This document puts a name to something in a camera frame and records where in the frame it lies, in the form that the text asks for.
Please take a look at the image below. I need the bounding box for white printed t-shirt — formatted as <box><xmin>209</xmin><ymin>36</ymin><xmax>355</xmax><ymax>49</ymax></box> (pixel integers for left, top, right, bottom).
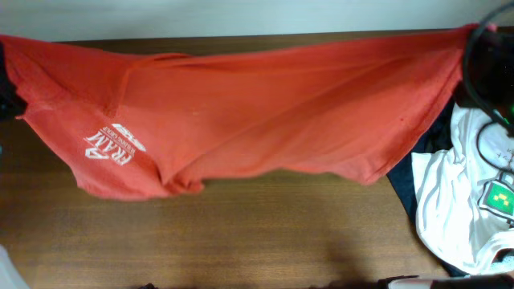
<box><xmin>411</xmin><ymin>102</ymin><xmax>514</xmax><ymax>276</ymax></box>

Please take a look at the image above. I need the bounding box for red soccer t-shirt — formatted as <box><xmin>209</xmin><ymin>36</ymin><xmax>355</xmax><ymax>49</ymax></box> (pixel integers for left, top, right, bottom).
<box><xmin>1</xmin><ymin>26</ymin><xmax>472</xmax><ymax>201</ymax></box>

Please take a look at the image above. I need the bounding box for navy blue garment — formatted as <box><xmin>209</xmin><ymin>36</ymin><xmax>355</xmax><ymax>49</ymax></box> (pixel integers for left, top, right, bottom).
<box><xmin>387</xmin><ymin>100</ymin><xmax>467</xmax><ymax>277</ymax></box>

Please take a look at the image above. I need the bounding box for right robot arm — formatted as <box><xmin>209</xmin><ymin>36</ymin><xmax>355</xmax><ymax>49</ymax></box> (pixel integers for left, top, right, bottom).
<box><xmin>380</xmin><ymin>31</ymin><xmax>513</xmax><ymax>288</ymax></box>

